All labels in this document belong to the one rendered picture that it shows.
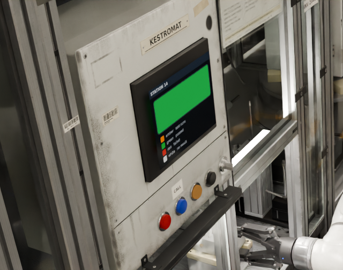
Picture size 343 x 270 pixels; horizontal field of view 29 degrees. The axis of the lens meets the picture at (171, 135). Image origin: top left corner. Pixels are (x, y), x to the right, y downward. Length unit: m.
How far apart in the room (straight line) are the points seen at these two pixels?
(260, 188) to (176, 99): 0.94
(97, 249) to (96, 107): 0.26
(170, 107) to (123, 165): 0.14
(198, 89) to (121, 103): 0.22
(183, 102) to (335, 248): 0.68
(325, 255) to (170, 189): 0.58
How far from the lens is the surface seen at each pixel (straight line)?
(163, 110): 1.23
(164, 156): 1.26
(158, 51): 1.24
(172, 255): 1.34
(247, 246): 2.00
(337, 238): 1.80
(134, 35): 1.18
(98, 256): 1.23
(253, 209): 2.20
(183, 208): 1.38
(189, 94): 1.30
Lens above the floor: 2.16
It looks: 26 degrees down
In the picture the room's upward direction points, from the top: 8 degrees counter-clockwise
